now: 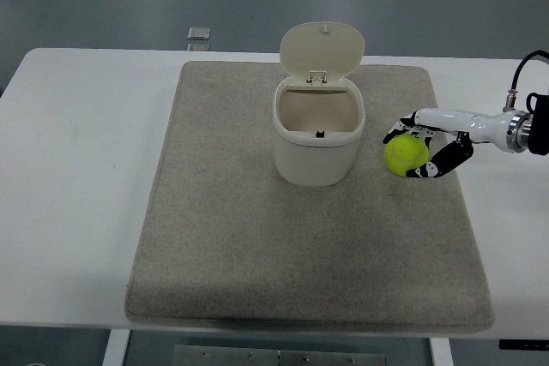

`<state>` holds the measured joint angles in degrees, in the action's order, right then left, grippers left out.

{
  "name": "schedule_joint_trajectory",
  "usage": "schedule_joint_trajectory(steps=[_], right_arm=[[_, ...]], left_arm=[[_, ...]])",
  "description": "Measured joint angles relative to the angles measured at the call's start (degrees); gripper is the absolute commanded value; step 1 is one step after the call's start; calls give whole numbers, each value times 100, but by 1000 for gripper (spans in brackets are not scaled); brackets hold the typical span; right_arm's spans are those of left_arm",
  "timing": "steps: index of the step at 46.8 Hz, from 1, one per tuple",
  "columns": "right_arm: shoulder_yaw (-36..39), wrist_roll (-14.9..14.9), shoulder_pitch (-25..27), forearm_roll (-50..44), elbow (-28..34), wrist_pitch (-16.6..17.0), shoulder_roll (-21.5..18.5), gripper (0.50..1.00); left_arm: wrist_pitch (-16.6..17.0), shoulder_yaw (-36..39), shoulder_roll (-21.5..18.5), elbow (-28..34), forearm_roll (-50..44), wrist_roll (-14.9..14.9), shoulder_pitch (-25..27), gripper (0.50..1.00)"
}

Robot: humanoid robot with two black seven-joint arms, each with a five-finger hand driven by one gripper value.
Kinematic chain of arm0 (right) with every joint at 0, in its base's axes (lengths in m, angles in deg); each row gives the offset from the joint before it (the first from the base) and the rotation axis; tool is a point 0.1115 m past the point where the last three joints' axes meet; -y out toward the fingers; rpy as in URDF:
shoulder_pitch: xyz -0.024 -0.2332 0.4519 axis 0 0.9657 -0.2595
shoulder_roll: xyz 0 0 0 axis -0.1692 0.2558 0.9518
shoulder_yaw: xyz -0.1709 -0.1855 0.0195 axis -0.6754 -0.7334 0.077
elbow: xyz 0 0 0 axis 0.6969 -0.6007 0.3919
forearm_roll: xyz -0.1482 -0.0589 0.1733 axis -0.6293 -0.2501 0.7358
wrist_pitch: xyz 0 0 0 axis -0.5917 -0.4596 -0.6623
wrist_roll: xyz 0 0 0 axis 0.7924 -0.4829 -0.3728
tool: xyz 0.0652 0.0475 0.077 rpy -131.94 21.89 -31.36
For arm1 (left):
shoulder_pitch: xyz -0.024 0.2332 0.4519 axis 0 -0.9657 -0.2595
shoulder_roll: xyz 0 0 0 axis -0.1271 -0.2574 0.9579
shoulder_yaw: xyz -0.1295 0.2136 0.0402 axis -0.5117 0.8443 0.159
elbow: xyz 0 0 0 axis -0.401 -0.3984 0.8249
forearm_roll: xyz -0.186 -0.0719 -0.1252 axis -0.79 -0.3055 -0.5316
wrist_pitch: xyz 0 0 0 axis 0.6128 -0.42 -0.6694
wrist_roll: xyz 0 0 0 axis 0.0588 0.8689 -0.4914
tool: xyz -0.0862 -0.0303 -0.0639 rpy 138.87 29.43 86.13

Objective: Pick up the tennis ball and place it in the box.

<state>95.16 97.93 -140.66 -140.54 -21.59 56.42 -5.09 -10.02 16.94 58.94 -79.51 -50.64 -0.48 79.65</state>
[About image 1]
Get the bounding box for black table control panel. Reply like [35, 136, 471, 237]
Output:
[498, 339, 549, 351]

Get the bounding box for grey metal plate with screws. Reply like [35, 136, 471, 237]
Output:
[172, 344, 389, 366]

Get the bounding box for beige fabric mat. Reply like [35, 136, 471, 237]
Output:
[123, 60, 496, 333]

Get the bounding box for yellow-green tennis ball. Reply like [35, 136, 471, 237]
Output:
[383, 134, 431, 177]

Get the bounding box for white table leg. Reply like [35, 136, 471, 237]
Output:
[428, 337, 454, 366]
[101, 329, 130, 366]

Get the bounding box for cream lidded bin box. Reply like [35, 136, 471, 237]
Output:
[272, 21, 365, 189]

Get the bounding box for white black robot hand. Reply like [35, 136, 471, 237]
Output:
[382, 107, 516, 180]

